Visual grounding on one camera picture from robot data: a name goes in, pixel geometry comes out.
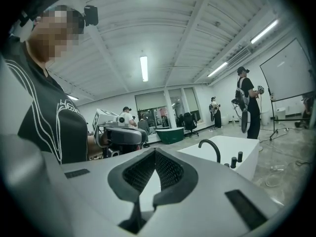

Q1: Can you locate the person's head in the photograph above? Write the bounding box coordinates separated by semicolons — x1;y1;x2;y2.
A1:
26;4;85;64

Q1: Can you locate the white bathtub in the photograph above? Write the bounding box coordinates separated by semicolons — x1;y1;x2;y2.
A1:
177;135;260;181

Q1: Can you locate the long ceiling light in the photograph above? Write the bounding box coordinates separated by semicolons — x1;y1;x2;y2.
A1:
139;55;149;82
250;18;280;44
207;61;229;78

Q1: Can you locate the person's left forearm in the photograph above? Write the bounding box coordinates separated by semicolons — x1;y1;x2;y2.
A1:
87;135;102;158

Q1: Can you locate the black shirt with white lines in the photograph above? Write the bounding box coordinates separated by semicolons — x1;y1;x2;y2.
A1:
1;42;88;165

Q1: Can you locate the black office chair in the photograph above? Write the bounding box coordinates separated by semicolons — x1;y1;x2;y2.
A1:
183;113;199;138

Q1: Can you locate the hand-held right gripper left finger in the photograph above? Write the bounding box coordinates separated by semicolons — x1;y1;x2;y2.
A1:
107;147;157;235

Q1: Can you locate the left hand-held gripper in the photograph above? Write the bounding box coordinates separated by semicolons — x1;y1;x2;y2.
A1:
91;108;149;158

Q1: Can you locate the person's left hand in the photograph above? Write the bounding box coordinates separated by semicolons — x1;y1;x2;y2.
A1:
99;131;111;148

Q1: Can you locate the black head-worn camera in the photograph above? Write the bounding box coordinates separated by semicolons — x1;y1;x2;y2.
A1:
83;5;99;27

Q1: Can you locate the black curved faucet spout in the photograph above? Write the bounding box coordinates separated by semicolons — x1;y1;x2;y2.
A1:
197;139;221;163

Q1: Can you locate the ceiling air conditioner vent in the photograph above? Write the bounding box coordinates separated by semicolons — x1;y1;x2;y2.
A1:
225;45;254;68

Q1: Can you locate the whiteboard on wheeled stand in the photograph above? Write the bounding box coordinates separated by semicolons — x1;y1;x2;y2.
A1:
259;38;315;141

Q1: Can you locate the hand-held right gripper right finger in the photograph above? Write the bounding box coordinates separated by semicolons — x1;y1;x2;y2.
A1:
152;147;199;211

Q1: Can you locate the green bathtub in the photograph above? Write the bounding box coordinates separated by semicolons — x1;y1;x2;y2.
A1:
155;126;185;145

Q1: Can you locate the white floor cable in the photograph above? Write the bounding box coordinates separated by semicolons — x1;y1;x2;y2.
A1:
265;160;287;188

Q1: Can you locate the white head mount strap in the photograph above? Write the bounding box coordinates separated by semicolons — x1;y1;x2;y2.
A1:
9;10;36;43

